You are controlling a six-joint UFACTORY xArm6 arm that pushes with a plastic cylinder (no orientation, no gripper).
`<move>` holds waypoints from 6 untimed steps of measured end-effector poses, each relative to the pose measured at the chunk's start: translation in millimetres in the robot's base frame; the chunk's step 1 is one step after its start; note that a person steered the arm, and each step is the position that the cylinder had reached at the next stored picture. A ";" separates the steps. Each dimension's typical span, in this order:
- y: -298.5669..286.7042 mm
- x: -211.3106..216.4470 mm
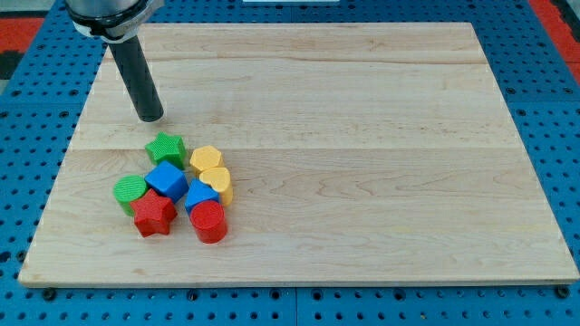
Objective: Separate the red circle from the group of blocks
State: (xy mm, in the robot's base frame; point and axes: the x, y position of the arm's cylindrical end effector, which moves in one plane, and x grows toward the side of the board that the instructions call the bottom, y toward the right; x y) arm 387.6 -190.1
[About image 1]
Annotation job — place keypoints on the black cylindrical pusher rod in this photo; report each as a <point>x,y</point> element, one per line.
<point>135,73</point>

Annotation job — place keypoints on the green star block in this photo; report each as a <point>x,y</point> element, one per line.
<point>166,147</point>

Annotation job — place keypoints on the yellow hexagon block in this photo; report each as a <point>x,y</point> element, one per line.
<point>205,158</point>

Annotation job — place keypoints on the blue cube block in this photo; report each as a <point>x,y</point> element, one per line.
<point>168,181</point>

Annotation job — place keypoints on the green cylinder block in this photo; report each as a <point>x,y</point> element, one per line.
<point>128,189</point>

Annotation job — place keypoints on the yellow heart block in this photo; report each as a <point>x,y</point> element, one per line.
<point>219,179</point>

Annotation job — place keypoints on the blue triangle block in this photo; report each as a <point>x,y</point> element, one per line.
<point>199,192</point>

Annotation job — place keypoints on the red star block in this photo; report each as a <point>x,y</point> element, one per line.
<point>153,213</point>

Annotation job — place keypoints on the red cylinder block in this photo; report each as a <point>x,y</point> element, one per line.
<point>209,221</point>

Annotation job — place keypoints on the wooden board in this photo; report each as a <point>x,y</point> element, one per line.
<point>360,154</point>

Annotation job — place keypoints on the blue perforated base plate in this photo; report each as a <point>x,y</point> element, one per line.
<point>43,102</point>

